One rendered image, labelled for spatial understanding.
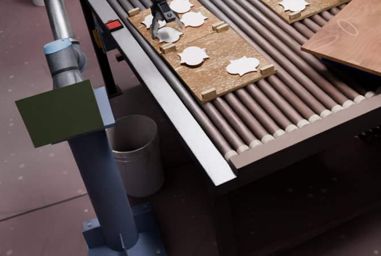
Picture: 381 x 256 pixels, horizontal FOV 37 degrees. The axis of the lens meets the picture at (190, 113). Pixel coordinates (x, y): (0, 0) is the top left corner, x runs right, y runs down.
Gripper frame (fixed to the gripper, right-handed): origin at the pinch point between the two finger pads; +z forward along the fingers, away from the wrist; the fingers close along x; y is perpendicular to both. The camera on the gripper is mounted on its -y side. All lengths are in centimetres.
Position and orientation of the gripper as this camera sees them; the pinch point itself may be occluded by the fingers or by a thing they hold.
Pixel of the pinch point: (168, 35)
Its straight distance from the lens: 267.7
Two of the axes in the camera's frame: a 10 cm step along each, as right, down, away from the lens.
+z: 1.6, 7.8, 6.1
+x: -8.8, 3.9, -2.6
